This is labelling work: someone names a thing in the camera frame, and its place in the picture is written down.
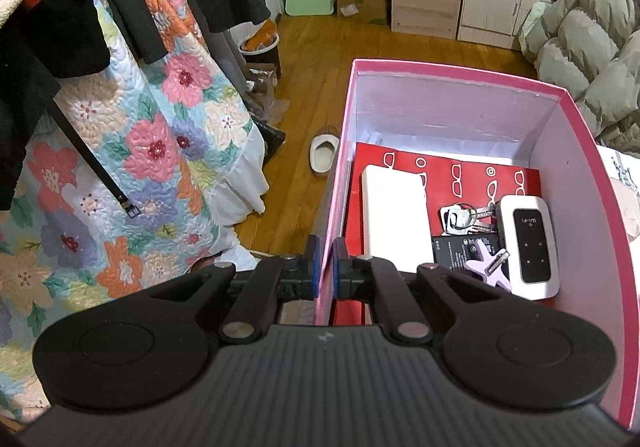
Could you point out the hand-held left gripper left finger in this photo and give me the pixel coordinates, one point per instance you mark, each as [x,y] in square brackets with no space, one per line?
[312,269]

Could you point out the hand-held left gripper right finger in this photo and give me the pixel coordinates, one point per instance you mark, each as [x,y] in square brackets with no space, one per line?
[340,271]

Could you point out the white power bank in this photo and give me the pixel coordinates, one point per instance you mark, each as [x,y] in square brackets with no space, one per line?
[395,212]

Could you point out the black battery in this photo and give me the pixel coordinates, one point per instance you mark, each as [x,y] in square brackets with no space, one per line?
[450,252]

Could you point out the silver keys bunch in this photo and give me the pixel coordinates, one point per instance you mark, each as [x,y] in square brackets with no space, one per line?
[457,219]

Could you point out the white pocket router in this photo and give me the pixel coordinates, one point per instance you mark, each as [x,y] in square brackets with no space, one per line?
[530,247]

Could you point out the pink cardboard shoe box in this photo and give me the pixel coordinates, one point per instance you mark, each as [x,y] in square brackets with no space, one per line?
[450,97]

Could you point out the white slipper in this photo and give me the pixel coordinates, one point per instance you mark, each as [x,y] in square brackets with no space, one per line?
[324,157]

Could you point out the black bag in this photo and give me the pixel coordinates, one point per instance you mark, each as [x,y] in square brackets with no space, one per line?
[270,139]

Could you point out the red printed cloth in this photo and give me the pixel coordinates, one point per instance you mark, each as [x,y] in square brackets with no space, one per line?
[480,197]

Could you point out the floral quilt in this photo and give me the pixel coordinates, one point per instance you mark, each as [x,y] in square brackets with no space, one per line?
[150,152]

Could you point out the black trash bin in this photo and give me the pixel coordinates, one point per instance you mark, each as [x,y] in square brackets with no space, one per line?
[260,44]

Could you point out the black belt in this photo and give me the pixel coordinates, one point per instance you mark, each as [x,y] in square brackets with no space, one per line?
[95,162]

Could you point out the brown cardboard box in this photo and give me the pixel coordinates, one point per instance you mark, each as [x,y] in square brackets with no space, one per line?
[362,7]

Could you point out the olive green puffer jacket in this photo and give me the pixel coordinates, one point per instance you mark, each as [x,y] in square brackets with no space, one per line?
[590,52]

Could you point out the black hanging garments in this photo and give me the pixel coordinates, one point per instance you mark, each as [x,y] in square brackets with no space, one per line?
[50,52]

